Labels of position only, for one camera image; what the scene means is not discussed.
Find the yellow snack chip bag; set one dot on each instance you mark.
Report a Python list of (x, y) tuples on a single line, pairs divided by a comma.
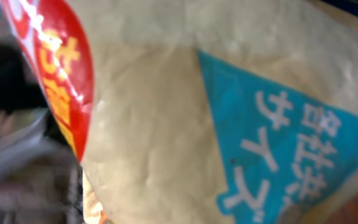
[(202, 111)]

